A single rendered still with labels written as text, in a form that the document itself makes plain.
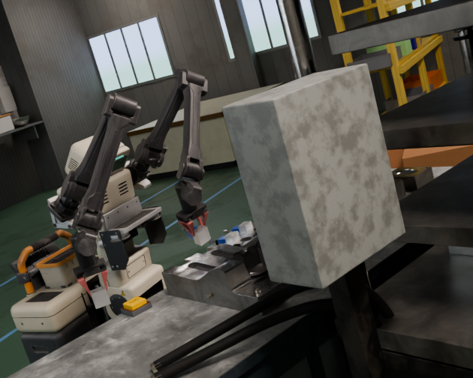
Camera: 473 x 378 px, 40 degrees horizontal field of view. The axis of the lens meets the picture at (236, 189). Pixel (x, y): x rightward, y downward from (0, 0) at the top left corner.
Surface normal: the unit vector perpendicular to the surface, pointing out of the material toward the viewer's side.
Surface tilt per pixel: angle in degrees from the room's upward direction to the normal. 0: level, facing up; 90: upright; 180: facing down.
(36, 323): 90
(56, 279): 92
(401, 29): 90
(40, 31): 90
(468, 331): 0
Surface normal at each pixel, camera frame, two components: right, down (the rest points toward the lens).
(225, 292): -0.72, 0.35
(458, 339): -0.27, -0.94
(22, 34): 0.84, -0.11
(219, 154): -0.47, 0.33
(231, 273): 0.60, -0.11
